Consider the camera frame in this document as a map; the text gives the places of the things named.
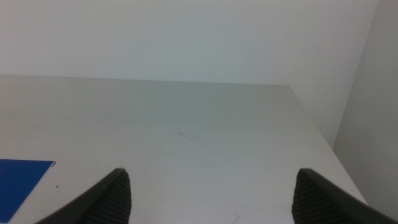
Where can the blue rectangular mat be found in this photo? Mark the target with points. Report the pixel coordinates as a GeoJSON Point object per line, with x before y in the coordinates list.
{"type": "Point", "coordinates": [18, 180]}

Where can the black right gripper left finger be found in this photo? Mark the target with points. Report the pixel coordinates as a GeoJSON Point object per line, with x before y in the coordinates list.
{"type": "Point", "coordinates": [109, 199]}

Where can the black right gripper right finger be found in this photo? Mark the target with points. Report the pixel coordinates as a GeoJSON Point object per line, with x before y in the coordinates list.
{"type": "Point", "coordinates": [317, 202]}

